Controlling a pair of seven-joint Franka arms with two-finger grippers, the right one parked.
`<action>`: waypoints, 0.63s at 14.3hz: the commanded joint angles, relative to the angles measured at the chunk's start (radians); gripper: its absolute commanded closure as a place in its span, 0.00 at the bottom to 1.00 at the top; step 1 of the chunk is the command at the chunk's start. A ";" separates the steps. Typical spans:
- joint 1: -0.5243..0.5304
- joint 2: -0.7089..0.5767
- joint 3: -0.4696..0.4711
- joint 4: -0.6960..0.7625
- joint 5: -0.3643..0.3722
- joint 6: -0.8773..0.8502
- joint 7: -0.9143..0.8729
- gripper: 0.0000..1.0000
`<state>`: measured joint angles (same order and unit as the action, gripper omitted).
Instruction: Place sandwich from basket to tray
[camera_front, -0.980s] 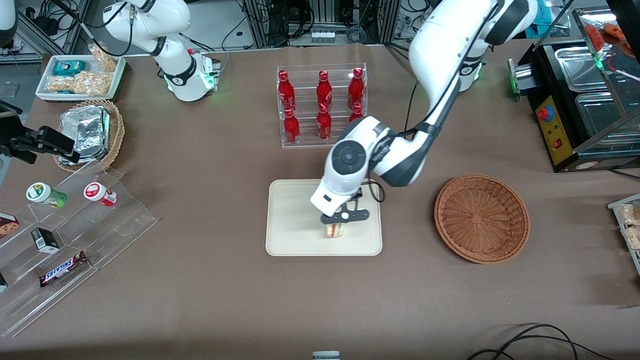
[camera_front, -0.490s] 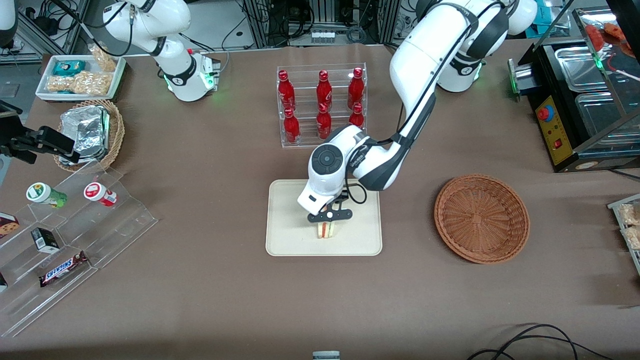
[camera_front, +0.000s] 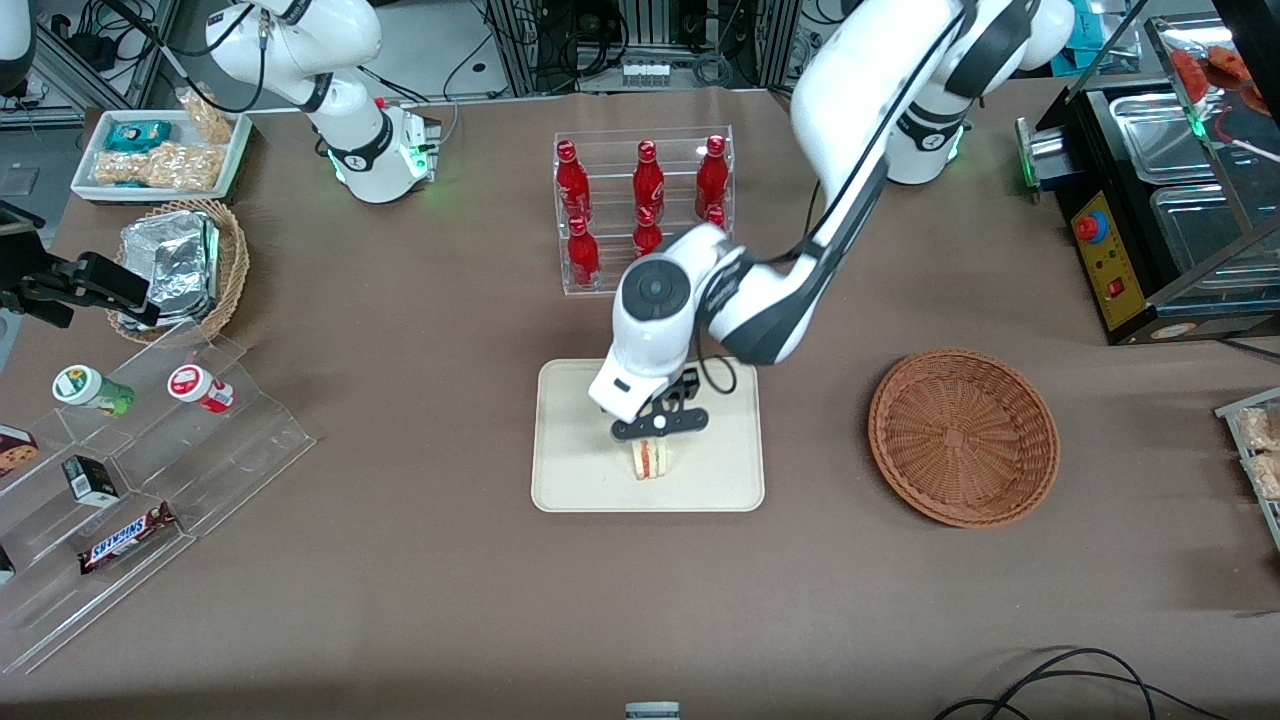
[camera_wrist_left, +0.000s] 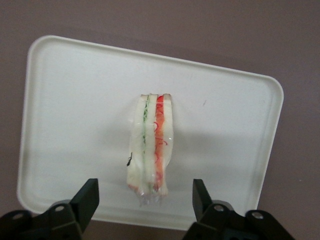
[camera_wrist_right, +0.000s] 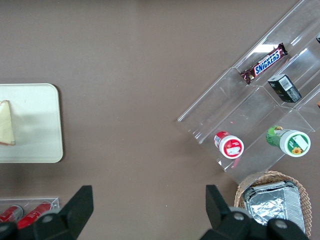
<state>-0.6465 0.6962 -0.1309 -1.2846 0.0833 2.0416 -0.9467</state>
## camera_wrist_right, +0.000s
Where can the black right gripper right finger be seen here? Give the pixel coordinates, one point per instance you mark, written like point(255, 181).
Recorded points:
point(221, 215)

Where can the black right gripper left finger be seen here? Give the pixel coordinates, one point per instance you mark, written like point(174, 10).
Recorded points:
point(75, 215)

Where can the triangular sandwich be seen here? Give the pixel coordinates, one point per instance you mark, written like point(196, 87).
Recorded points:
point(6, 125)

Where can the deep tan wicker basket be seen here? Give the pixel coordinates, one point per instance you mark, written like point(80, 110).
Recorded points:
point(307, 197)

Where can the cream rectangular plastic tray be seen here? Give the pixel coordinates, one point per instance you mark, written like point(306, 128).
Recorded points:
point(32, 122)

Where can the red cola bottle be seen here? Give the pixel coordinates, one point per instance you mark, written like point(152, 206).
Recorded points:
point(10, 213)
point(35, 215)

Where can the clear acrylic bottle rack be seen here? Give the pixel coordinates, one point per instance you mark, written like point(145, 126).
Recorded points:
point(30, 199)

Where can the silver foil container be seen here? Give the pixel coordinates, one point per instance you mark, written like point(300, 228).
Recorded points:
point(272, 200)

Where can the red lidded cup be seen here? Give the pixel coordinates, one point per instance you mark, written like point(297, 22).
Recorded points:
point(228, 146)

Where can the green lidded cup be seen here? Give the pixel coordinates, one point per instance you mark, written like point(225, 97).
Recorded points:
point(292, 142)

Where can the clear acrylic step shelf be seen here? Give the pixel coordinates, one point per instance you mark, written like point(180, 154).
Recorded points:
point(225, 107)

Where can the small black carton box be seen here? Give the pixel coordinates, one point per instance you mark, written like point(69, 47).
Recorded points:
point(285, 87)

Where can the brown Snickers bar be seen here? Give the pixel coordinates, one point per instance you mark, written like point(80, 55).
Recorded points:
point(265, 63)

